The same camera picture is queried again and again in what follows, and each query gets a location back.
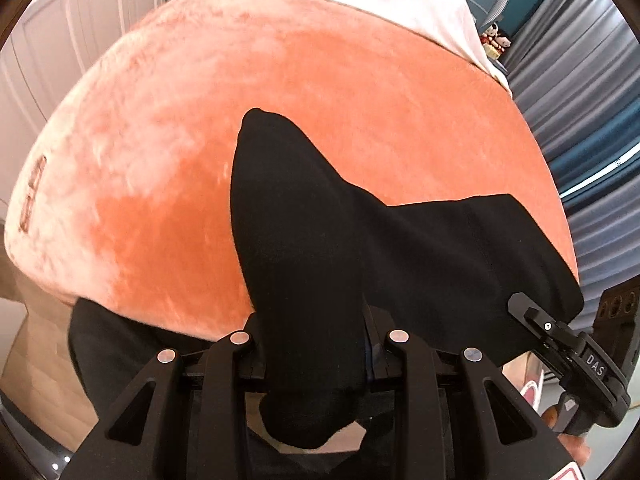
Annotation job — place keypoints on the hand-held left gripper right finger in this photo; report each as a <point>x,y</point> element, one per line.
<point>417,385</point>

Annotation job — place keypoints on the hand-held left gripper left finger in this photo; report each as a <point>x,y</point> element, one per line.
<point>225,385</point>

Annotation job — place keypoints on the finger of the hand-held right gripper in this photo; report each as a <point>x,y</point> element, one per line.
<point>542,322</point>
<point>519,303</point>

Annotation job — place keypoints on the black pants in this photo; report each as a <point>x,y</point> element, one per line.
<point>300,235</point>

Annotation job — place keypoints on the person's right hand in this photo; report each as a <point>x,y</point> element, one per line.
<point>574,452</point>

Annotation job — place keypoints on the pink white round object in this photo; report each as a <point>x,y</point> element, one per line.
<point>527,380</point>

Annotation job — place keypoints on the black socket box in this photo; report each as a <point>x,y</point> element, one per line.
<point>616,310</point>

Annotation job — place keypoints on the dark cloth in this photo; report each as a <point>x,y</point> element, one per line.
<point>125,340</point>

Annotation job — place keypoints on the grey blue curtain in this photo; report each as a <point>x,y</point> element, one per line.
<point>575,110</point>

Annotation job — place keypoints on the orange plush blanket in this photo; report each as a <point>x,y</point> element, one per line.
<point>175,160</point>

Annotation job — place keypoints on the plush toys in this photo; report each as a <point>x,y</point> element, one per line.
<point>495,37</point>

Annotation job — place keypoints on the white wardrobe doors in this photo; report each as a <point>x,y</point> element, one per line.
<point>50,25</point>

